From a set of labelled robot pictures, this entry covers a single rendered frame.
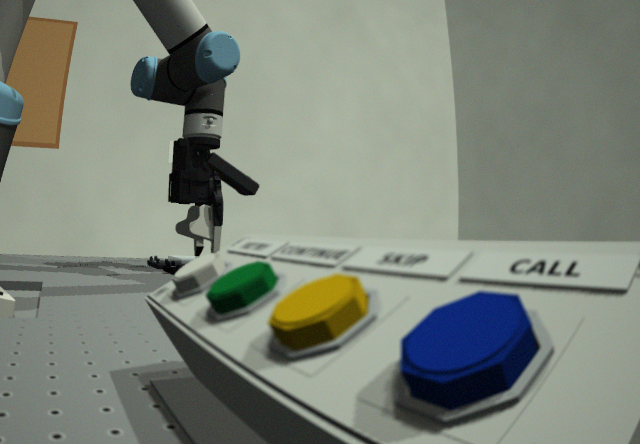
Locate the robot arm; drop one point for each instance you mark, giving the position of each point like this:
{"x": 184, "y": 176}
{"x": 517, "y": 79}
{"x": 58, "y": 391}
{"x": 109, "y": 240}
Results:
{"x": 197, "y": 57}

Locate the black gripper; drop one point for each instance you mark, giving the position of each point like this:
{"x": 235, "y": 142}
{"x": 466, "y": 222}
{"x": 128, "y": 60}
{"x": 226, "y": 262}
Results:
{"x": 193, "y": 187}

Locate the grey operator button panel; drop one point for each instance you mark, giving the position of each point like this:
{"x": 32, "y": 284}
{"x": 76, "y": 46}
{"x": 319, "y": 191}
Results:
{"x": 557, "y": 363}

